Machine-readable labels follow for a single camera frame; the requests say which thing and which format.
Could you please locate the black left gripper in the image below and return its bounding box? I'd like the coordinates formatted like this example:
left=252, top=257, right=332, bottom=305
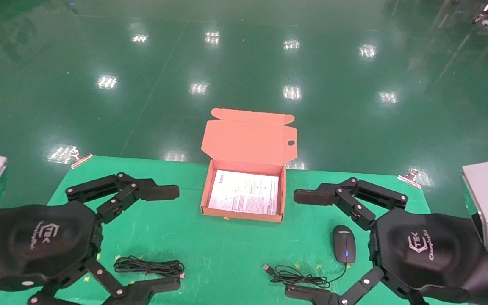
left=0, top=172, right=181, bottom=305

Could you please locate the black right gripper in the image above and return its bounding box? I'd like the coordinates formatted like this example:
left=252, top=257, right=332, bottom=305
left=285, top=208, right=488, bottom=305

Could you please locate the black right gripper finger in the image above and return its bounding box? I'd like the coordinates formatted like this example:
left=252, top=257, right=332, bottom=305
left=294, top=177, right=408, bottom=231

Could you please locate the black data cable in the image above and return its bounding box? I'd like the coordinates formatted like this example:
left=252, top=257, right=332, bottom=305
left=113, top=255, right=185, bottom=279

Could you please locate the black wired mouse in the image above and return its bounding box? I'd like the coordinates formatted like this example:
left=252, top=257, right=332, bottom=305
left=263, top=225, right=357, bottom=289

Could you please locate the orange cardboard box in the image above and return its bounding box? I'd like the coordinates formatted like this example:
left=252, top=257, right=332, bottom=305
left=200, top=108, right=298, bottom=223

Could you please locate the white printed instruction sheet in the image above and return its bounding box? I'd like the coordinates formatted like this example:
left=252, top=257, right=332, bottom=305
left=208, top=169, right=279, bottom=216

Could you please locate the metal binder clip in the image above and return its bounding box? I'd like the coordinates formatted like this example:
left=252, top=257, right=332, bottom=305
left=398, top=169, right=422, bottom=189
left=69, top=148, right=93, bottom=169

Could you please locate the green table mat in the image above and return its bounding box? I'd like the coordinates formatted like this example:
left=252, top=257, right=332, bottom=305
left=0, top=155, right=469, bottom=305

